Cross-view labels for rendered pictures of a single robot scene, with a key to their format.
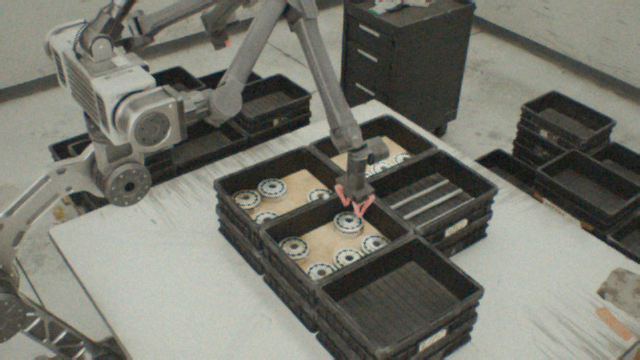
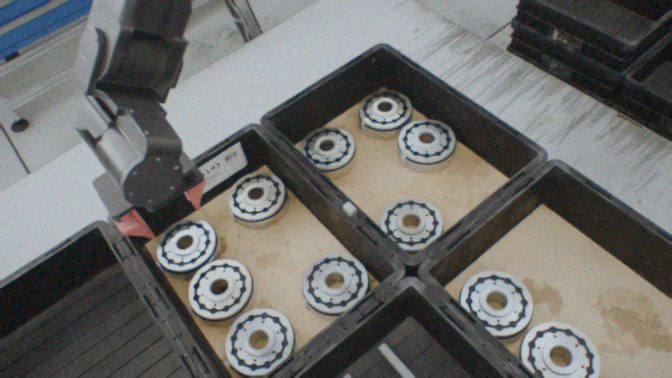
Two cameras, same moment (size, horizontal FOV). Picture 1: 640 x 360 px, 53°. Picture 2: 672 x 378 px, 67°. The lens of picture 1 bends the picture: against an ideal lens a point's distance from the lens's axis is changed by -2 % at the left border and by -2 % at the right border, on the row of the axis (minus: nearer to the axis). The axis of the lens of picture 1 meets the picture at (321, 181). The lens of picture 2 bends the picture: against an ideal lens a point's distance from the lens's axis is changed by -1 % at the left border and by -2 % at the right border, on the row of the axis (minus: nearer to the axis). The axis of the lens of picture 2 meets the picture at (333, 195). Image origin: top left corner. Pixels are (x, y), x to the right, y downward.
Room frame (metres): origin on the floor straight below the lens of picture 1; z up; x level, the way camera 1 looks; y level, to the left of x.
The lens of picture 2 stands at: (1.75, -0.45, 1.58)
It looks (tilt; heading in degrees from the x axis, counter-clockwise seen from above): 54 degrees down; 98
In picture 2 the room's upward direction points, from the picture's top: 11 degrees counter-clockwise
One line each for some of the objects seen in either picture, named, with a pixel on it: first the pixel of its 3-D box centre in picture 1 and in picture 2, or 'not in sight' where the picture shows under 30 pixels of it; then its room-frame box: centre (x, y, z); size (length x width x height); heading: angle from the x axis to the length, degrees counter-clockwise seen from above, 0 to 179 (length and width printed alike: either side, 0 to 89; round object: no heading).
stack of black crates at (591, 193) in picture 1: (578, 217); not in sight; (2.32, -1.20, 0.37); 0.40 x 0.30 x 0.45; 39
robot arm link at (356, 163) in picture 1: (358, 160); (112, 127); (1.50, -0.10, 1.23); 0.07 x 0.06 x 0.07; 129
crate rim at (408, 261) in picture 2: (283, 185); (394, 140); (1.78, 0.13, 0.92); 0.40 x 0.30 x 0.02; 127
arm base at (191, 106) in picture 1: (186, 108); not in sight; (1.39, 0.34, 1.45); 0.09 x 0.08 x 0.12; 39
